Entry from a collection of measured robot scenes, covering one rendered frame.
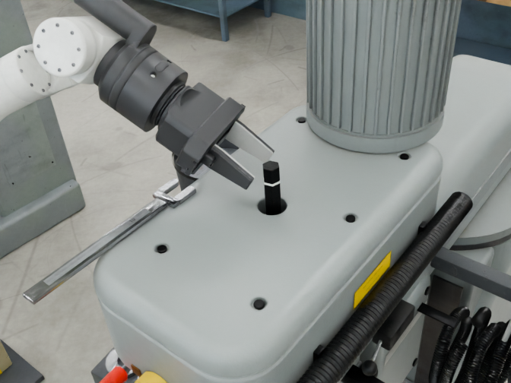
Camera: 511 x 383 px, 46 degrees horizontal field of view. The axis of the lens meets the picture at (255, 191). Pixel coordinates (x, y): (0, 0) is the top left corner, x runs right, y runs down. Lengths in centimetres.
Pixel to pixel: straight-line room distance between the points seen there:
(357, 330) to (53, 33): 48
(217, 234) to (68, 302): 269
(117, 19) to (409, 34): 34
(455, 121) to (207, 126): 60
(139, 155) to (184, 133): 362
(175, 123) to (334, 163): 24
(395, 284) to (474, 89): 61
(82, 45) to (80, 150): 380
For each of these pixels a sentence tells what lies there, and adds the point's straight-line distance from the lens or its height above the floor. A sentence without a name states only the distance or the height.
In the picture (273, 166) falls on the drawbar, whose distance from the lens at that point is 71.
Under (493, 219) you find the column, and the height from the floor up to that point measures 156.
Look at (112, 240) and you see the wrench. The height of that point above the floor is 190.
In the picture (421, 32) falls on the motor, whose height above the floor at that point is 206.
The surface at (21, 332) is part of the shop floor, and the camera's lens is 333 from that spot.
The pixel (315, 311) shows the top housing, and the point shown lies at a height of 187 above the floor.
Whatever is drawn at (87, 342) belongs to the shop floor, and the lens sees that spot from 316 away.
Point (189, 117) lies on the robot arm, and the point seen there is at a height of 201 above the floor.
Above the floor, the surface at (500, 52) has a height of 23.
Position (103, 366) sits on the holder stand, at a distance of 154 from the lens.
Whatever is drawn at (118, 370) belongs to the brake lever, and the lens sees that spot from 84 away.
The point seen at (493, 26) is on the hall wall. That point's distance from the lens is 527.
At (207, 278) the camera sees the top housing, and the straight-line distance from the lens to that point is 67.
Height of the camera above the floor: 237
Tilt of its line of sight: 38 degrees down
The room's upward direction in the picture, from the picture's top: 5 degrees counter-clockwise
